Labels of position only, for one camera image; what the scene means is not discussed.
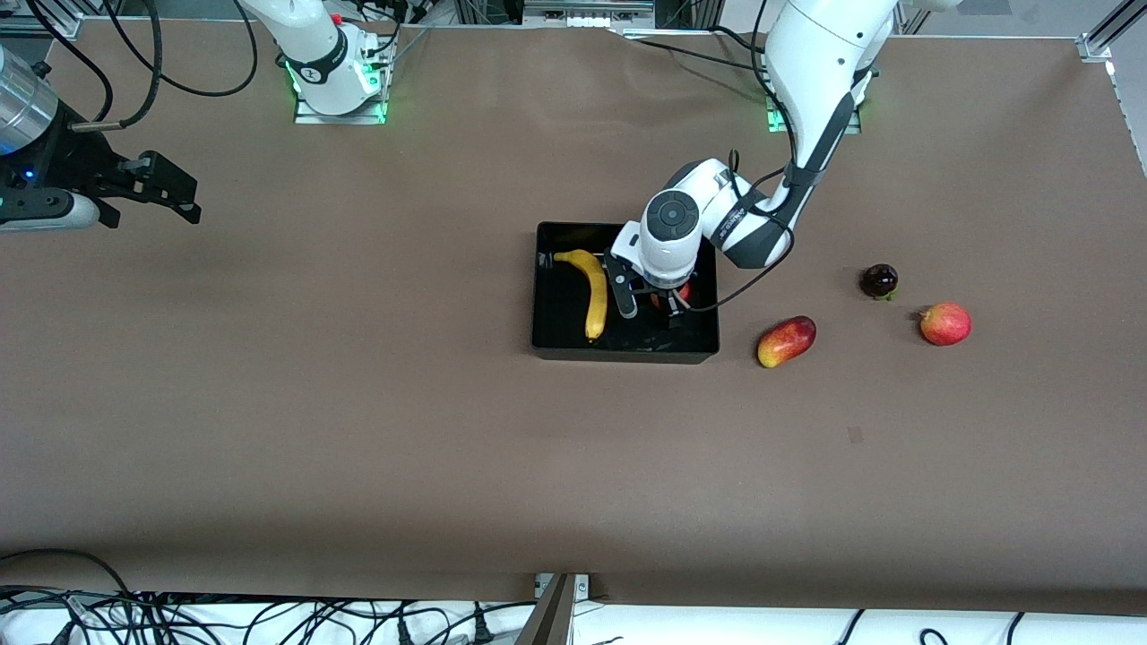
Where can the red yellow mango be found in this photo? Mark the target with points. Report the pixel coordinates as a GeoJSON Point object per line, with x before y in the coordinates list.
{"type": "Point", "coordinates": [787, 342]}

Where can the grey control box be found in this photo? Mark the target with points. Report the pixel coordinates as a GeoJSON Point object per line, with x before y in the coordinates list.
{"type": "Point", "coordinates": [587, 11]}

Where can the pink red round apple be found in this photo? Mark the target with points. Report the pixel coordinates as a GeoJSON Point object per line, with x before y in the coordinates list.
{"type": "Point", "coordinates": [945, 324]}

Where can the black rectangular plastic box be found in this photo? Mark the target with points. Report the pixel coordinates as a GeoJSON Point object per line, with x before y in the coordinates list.
{"type": "Point", "coordinates": [663, 340]}

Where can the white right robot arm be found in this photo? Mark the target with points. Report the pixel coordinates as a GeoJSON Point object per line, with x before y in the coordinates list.
{"type": "Point", "coordinates": [318, 54]}

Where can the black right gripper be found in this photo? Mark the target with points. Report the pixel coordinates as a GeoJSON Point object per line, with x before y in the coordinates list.
{"type": "Point", "coordinates": [79, 159]}

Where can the dark slanted post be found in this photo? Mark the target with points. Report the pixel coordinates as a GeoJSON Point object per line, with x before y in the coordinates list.
{"type": "Point", "coordinates": [548, 623]}

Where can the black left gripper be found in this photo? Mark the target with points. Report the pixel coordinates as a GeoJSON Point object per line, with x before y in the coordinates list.
{"type": "Point", "coordinates": [661, 296]}

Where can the yellow banana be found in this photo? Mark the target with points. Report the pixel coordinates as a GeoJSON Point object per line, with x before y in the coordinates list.
{"type": "Point", "coordinates": [596, 305]}

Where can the small red yellow apple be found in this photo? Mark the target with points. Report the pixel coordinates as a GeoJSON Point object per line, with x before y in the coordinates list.
{"type": "Point", "coordinates": [683, 291]}

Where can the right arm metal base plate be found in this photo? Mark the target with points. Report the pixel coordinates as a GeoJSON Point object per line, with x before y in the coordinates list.
{"type": "Point", "coordinates": [309, 115]}

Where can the dark purple mangosteen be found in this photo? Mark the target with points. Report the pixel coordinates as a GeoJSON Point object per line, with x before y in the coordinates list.
{"type": "Point", "coordinates": [879, 280]}

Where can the small metal edge bracket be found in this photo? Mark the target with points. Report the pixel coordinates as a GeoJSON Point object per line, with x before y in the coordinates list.
{"type": "Point", "coordinates": [582, 587]}

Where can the aluminium frame profile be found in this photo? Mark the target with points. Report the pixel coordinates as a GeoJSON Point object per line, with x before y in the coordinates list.
{"type": "Point", "coordinates": [63, 22]}
{"type": "Point", "coordinates": [1098, 45]}

